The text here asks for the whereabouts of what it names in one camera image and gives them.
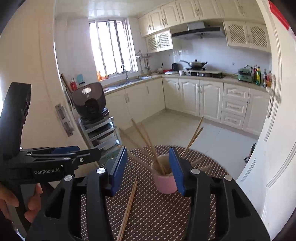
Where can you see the steel kitchen sink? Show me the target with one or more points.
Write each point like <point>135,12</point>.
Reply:
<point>129,82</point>

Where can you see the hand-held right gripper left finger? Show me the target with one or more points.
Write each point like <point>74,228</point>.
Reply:
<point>119,169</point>

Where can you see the white kitchen cabinets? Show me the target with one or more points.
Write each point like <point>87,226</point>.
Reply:
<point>185,9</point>
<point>208,97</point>

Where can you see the bunch of wooden chopsticks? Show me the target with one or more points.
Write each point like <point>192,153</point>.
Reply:
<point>161,166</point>

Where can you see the green countertop appliance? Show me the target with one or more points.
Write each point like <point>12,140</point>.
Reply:
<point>245,75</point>

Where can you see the white lower kitchen cabinets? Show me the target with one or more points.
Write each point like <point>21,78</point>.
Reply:
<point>208,97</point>

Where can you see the small lattice-door wall cabinet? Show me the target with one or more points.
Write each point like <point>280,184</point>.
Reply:
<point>159,41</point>

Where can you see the kitchen window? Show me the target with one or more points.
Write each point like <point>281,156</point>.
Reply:
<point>111,46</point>

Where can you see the chrome faucet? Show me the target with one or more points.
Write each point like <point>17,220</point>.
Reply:
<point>126,76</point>

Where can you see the white upper kitchen cabinets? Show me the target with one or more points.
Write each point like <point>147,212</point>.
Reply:
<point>185,9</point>

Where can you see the red-capped sauce bottle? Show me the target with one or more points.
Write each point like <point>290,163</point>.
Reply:
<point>254,74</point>

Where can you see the green detergent bottle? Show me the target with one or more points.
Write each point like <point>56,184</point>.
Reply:
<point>258,76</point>

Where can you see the white panel door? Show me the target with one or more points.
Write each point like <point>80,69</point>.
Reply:
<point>277,139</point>

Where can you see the person's left hand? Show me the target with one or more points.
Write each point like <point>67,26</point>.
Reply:
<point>7,197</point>

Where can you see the range hood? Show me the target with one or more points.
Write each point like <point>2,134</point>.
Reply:
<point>198,32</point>

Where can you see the red utensil holder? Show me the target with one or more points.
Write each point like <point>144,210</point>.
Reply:
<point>73,85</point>

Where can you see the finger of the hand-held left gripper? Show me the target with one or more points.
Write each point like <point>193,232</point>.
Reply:
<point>67,150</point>
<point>90,154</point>

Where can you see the black kettle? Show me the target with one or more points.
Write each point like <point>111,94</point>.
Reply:
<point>174,67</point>

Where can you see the metal door strike plate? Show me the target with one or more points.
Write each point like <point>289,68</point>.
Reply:
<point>64,120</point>

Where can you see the orange sauce bottle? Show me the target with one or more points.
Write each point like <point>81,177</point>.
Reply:
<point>269,80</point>

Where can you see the small black object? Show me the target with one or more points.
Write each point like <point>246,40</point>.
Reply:
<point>251,153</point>

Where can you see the gas stove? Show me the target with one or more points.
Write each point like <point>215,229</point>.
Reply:
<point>208,74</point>

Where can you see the dark brown kitchen appliance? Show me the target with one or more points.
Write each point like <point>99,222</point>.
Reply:
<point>89,97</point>

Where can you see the pink cup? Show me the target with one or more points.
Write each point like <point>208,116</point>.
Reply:
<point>165,185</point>

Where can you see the light blue board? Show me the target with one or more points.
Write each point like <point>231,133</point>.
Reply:
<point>80,79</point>

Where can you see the red paper strip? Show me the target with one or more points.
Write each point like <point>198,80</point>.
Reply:
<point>281,14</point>

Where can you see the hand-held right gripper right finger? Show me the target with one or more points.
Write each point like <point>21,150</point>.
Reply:
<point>177,169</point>

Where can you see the hanging utensil rack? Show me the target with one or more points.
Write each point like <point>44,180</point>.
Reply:
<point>143,61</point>

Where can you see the wide lattice-door wall cabinet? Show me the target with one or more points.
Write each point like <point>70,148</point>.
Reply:
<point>245,34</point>

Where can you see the beige kitchen countertop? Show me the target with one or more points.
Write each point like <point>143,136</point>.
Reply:
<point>231,80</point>

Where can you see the dark sauce bottle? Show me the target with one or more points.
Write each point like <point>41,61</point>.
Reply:
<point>265,80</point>

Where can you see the grey metal shelf rack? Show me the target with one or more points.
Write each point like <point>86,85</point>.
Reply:
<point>97,129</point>

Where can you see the wok with lid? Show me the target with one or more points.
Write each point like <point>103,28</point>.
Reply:
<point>196,64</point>

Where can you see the brown wooden chopstick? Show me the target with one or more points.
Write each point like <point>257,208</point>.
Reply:
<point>130,208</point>
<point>128,204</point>

